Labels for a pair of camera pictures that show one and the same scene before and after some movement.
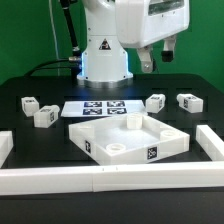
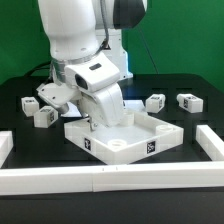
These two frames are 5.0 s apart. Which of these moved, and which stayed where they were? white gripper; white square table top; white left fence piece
Moved: white gripper; white square table top
Stayed: white left fence piece
